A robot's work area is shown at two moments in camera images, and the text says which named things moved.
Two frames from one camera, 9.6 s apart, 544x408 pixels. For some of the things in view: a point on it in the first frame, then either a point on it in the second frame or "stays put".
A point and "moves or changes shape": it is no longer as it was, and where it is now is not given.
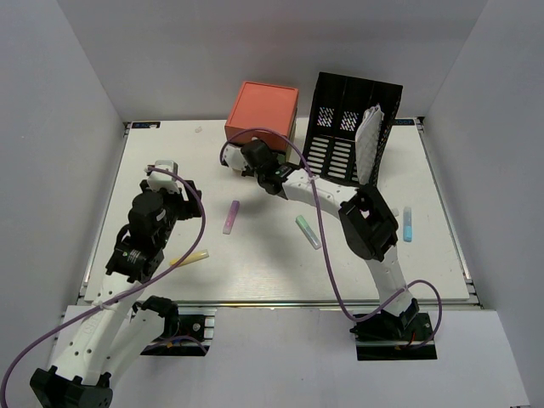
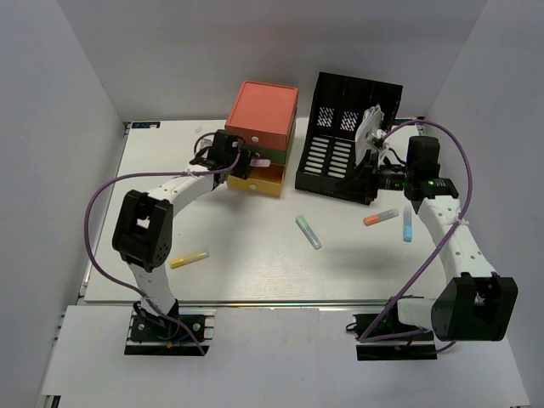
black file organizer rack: (331, 149) stays put
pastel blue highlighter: (407, 224) stays put
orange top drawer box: (264, 106) stays put
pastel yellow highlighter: (190, 257) stays put
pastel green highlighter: (308, 232) stays put
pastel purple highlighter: (231, 216) moves or changes shape
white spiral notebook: (366, 138) stays put
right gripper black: (248, 169) to (356, 187)
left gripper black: (189, 208) to (243, 172)
